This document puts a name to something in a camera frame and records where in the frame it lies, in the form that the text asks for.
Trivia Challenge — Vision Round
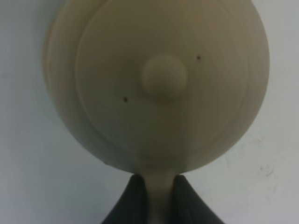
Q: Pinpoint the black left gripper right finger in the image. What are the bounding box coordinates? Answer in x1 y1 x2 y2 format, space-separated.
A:
168 175 224 224

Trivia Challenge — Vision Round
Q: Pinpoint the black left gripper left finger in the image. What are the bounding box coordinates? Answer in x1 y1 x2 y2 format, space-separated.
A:
103 175 148 224

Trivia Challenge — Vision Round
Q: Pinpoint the beige teapot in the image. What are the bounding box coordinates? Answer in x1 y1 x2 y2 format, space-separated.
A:
44 0 270 224

